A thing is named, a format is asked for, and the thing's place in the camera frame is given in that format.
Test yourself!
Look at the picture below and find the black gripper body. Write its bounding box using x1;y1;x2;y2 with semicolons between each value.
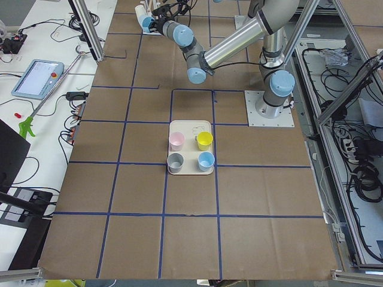
152;18;168;33

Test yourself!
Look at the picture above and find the light blue plastic cup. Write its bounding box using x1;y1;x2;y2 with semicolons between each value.
140;16;154;33

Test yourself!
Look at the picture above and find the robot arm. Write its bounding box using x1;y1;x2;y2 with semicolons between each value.
146;1;299;118

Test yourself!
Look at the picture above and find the pink plastic cup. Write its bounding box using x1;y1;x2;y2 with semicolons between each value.
169;132;186;151

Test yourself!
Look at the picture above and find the yellow plastic cup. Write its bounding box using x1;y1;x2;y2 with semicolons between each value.
196;132;214;151

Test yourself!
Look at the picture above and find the grey plastic cup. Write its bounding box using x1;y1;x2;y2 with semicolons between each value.
167;152;184;174

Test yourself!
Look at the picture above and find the black power adapter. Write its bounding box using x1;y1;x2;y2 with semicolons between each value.
65;91;89;101

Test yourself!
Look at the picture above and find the cream bunny tray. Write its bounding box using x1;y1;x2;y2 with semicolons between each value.
168;120;214;175

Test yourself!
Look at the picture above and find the blue teach pendant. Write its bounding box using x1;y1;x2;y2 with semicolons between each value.
11;59;64;100

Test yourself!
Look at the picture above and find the reacher grabber tool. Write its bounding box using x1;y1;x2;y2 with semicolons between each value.
19;51;90;139

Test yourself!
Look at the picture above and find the white wire cup rack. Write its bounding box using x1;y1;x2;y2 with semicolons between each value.
135;0;160;35

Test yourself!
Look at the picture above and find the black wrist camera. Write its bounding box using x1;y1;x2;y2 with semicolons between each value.
152;1;190;18

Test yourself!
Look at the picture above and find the aluminium frame post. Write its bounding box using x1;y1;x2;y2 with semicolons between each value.
68;0;105;62

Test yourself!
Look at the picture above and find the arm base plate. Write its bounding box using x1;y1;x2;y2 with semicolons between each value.
244;90;294;128

